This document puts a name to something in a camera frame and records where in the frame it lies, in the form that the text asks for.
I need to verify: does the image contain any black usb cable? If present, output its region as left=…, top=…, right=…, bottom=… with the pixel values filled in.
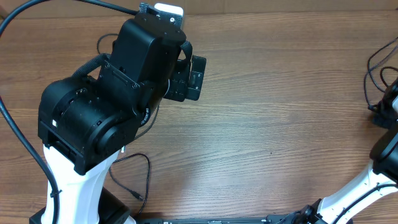
left=96, top=32, right=161, bottom=218
left=363, top=36, right=398, bottom=113

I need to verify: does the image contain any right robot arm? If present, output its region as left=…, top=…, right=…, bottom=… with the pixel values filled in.
left=293, top=124, right=397, bottom=224

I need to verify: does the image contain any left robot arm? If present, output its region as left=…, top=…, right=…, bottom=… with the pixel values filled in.
left=29, top=10, right=206, bottom=223

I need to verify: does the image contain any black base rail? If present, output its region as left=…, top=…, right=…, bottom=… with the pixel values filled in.
left=136, top=212, right=296, bottom=224

